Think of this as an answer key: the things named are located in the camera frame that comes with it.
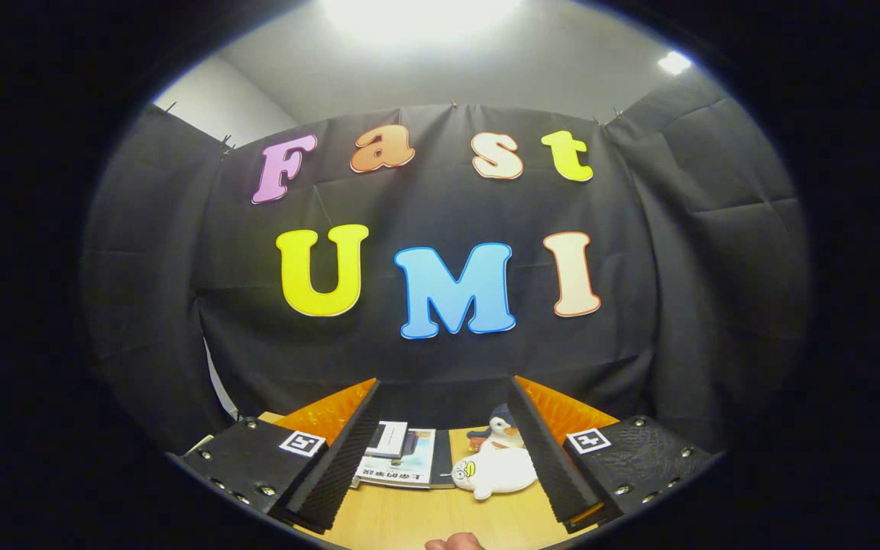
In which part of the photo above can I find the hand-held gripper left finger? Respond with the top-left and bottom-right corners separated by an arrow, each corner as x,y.
169,378 -> 383,535

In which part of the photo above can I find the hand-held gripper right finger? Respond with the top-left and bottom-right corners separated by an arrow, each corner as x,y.
506,376 -> 720,534

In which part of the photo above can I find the white plush toy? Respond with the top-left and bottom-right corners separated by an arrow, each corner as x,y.
451,447 -> 539,501

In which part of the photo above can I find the small book with blue cover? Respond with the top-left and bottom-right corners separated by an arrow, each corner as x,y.
366,420 -> 409,459

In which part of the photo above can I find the penguin plush toy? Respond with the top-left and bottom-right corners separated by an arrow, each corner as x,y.
467,403 -> 525,451

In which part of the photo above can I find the book with pale blue cover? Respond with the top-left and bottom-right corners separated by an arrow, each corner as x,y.
352,428 -> 437,490

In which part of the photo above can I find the dark covered book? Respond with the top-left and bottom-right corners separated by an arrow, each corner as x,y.
408,428 -> 456,490

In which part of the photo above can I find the large ceiling light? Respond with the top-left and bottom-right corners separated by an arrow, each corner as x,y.
322,0 -> 521,43

